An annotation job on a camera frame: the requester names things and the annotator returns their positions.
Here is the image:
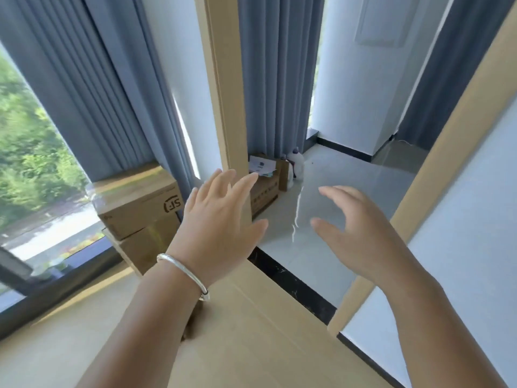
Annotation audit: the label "person's left hand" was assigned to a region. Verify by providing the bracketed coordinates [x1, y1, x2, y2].
[166, 169, 270, 286]

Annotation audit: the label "person's right hand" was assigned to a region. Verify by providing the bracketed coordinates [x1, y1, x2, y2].
[311, 186, 425, 286]

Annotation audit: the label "person's left forearm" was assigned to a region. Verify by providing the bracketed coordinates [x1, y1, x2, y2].
[75, 256, 207, 388]

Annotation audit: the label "person's right forearm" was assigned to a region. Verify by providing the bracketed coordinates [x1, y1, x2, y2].
[376, 274, 510, 388]

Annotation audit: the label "printed cardboard box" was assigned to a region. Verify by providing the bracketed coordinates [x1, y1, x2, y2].
[248, 154, 281, 219]

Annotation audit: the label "white papers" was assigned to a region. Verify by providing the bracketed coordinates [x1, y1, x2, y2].
[248, 155, 279, 176]

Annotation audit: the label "brown paper bag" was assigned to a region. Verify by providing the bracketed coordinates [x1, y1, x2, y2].
[276, 157, 295, 193]

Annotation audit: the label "black stone threshold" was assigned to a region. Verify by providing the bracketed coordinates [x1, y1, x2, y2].
[247, 245, 338, 326]

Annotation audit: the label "taped cardboard box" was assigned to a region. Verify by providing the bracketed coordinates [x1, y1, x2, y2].
[85, 163, 185, 241]

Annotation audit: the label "plain cardboard box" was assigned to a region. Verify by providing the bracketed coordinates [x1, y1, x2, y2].
[103, 221, 182, 276]

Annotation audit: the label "white plastic bottle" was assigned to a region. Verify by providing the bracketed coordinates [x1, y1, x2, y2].
[288, 147, 306, 181]

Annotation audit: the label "narrow blue curtain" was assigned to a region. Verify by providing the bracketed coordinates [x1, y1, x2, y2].
[236, 0, 326, 167]

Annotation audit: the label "wide blue curtain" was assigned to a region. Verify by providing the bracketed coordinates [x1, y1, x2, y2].
[0, 0, 199, 199]

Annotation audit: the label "dark blue curtain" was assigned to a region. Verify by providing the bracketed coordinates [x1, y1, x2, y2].
[397, 0, 502, 152]

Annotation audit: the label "silver bracelet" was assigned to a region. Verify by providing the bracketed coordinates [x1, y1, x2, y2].
[156, 253, 211, 302]

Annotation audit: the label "wooden door frame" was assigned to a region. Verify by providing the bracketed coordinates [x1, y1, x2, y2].
[194, 0, 517, 338]

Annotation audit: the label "white cable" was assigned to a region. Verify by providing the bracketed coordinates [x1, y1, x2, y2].
[387, 132, 414, 147]

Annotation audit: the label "black window frame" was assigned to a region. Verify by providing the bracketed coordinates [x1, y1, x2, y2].
[0, 237, 124, 341]

